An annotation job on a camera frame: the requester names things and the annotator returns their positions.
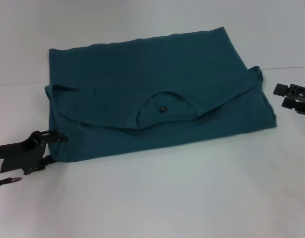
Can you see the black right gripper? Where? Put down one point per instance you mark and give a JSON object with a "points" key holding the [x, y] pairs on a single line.
{"points": [[303, 99]]}

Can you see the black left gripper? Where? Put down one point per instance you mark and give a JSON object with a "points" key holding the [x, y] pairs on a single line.
{"points": [[21, 153]]}

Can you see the teal t-shirt with FREE print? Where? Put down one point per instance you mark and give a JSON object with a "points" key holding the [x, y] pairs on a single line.
{"points": [[155, 86]]}

